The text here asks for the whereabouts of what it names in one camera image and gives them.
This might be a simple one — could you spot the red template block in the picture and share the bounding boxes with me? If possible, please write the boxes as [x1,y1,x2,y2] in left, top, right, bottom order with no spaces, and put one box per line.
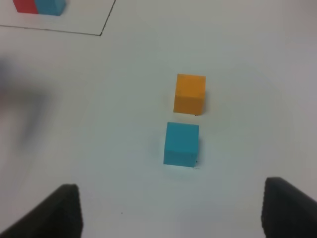
[13,0,38,14]

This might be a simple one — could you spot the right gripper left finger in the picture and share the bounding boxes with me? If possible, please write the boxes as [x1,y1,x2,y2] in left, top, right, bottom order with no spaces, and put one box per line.
[0,184,84,238]

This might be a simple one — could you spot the orange block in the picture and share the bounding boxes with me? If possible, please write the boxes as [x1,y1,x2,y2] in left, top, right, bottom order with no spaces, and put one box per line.
[173,74,206,116]

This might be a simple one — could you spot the blue template block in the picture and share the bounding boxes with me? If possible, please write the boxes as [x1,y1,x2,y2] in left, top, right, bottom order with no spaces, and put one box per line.
[35,0,67,16]

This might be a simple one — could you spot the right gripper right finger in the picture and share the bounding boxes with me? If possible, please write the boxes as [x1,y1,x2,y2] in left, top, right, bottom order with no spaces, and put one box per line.
[261,177,317,238]

